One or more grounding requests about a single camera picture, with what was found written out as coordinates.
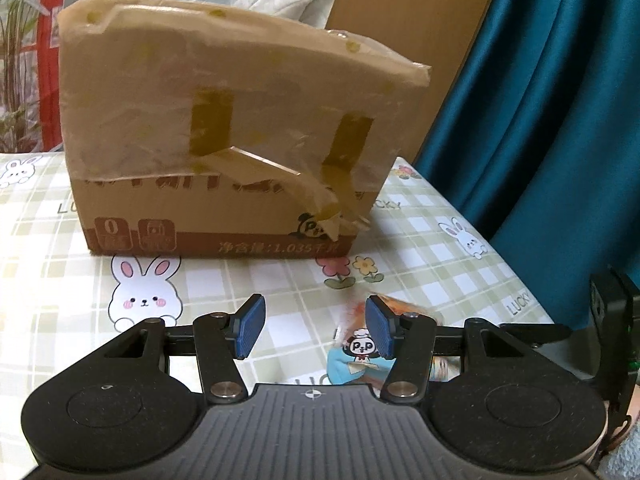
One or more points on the brown cardboard box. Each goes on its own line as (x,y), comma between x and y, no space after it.
(150,110)

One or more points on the wooden board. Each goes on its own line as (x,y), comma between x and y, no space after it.
(415,10)

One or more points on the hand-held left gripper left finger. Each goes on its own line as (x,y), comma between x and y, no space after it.
(250,327)

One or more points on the printed backdrop cloth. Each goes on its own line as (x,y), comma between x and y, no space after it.
(30,60)

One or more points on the orange snack packet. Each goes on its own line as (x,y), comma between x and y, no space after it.
(357,357)

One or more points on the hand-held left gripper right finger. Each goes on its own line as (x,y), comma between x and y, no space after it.
(379,327)

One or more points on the teal curtain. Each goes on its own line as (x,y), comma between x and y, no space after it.
(550,110)

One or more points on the checked bunny tablecloth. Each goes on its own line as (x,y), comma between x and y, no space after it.
(450,270)

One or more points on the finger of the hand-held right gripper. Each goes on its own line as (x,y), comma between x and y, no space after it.
(545,334)

